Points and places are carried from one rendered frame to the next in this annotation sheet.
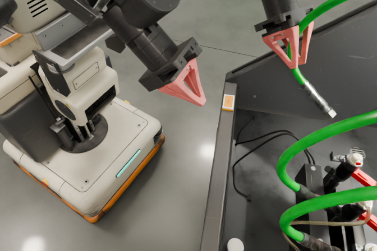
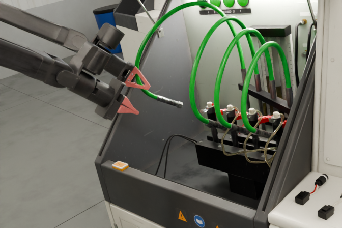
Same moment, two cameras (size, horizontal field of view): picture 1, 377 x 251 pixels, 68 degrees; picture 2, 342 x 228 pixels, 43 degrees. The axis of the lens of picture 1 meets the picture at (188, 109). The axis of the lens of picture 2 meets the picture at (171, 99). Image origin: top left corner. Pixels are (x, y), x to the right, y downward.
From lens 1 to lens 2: 88 cm
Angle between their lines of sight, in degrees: 52
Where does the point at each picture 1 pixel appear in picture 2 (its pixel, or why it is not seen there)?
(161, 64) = (113, 93)
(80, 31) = not seen: outside the picture
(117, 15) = (83, 77)
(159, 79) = (117, 102)
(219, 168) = (164, 183)
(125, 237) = not seen: outside the picture
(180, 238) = not seen: outside the picture
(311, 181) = (206, 144)
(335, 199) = (219, 73)
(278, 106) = (143, 161)
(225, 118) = (130, 171)
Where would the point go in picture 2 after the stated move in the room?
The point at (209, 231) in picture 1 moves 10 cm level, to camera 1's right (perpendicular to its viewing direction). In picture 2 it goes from (200, 197) to (217, 177)
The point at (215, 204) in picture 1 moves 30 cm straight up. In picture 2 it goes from (186, 190) to (165, 92)
